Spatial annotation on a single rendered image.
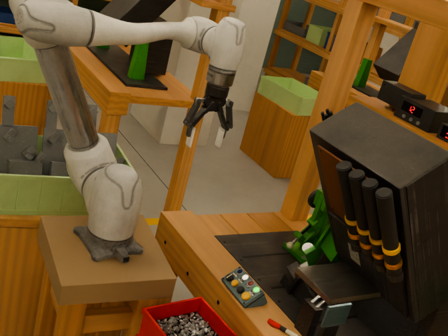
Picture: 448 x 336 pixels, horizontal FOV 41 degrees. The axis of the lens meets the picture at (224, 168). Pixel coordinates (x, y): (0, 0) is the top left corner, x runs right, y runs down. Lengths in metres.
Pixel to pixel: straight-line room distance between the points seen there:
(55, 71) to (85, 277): 0.62
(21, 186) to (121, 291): 0.68
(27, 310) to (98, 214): 0.84
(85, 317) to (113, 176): 0.47
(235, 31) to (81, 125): 0.57
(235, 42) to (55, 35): 0.56
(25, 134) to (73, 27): 1.03
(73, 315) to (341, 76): 1.36
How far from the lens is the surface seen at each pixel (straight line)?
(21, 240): 2.47
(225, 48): 1.89
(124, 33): 1.73
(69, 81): 1.89
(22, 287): 2.59
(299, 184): 2.64
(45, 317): 2.30
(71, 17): 1.65
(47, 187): 2.41
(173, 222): 2.35
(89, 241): 2.01
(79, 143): 2.00
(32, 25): 1.63
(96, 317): 2.05
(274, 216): 2.68
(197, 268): 2.19
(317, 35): 8.39
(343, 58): 2.48
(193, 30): 1.99
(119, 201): 1.89
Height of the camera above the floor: 1.98
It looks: 21 degrees down
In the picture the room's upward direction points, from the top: 15 degrees clockwise
